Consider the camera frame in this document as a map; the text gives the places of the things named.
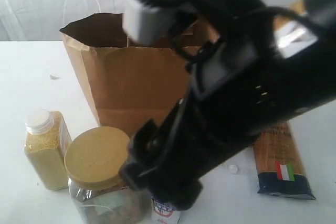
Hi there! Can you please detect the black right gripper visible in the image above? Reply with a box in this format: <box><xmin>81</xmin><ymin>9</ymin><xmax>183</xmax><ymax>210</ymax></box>
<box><xmin>146</xmin><ymin>0</ymin><xmax>279</xmax><ymax>211</ymax></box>

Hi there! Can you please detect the blue and white milk carton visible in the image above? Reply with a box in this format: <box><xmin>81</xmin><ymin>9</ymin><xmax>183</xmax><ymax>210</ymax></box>
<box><xmin>151</xmin><ymin>196</ymin><xmax>181</xmax><ymax>224</ymax></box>

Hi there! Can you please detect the clear jar with tan lid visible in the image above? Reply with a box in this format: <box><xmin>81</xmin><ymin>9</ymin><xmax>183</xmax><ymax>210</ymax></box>
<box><xmin>64</xmin><ymin>126</ymin><xmax>143</xmax><ymax>223</ymax></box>

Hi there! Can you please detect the spaghetti packet with Italian flag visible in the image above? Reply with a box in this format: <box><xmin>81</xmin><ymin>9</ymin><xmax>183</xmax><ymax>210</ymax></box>
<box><xmin>253</xmin><ymin>123</ymin><xmax>316</xmax><ymax>200</ymax></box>

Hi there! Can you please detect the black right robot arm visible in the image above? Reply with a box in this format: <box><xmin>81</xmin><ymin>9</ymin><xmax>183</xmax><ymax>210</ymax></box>
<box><xmin>119</xmin><ymin>0</ymin><xmax>335</xmax><ymax>210</ymax></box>

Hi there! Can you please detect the brown paper shopping bag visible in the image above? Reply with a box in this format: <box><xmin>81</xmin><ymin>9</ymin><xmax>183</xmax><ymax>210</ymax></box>
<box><xmin>59</xmin><ymin>0</ymin><xmax>224</xmax><ymax>140</ymax></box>

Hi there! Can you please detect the white crumpled paper ball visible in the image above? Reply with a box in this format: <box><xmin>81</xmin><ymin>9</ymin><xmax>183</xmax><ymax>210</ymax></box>
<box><xmin>227</xmin><ymin>164</ymin><xmax>239</xmax><ymax>174</ymax></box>

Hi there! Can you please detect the millet bottle with white cap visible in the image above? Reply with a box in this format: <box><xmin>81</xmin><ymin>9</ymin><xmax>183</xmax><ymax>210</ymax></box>
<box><xmin>24</xmin><ymin>109</ymin><xmax>71</xmax><ymax>190</ymax></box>

